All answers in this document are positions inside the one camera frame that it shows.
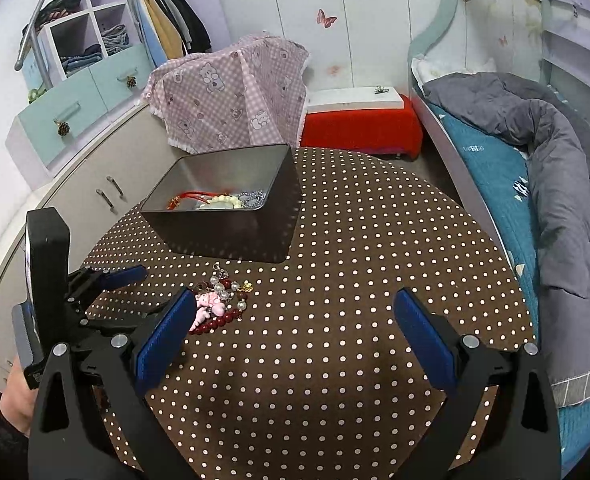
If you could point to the metal handrail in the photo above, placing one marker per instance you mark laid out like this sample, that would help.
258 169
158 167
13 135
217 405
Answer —
30 41

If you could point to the pink butterfly sticker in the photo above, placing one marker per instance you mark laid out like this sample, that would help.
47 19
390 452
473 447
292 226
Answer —
325 20

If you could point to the person's left hand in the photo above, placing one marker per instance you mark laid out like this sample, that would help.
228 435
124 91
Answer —
17 402

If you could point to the dark metal tin box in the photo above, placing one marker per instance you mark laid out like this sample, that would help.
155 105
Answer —
235 204

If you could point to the teal drawer unit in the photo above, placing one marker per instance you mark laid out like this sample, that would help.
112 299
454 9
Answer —
51 131

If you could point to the teal bunk bed frame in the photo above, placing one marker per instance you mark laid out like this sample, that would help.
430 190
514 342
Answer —
543 40

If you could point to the red storage ottoman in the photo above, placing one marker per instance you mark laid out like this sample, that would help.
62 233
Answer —
374 131

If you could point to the hanging clothes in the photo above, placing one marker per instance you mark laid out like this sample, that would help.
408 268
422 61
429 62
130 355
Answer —
169 29

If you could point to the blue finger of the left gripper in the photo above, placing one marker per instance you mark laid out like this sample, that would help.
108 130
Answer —
122 278

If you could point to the teal bed sheet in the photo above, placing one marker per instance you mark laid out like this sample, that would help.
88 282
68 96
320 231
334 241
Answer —
491 179

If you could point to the white wardrobe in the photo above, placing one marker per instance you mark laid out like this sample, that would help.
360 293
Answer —
368 45

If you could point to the lilac stair shelf unit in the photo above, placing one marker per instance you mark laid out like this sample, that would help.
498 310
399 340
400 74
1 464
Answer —
74 34

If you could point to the grey duvet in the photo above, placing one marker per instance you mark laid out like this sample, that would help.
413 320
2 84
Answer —
526 114

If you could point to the beige low cabinet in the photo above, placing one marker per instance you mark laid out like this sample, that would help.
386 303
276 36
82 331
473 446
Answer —
109 177

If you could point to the brown polka dot tablecloth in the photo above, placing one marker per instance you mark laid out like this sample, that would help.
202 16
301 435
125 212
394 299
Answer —
315 380

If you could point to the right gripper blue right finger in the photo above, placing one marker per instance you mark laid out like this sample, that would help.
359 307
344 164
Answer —
521 439

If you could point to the pink polka dot cloth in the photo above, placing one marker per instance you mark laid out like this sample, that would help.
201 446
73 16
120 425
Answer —
250 93

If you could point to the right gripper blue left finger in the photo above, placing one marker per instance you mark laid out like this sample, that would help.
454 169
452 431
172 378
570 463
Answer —
92 420

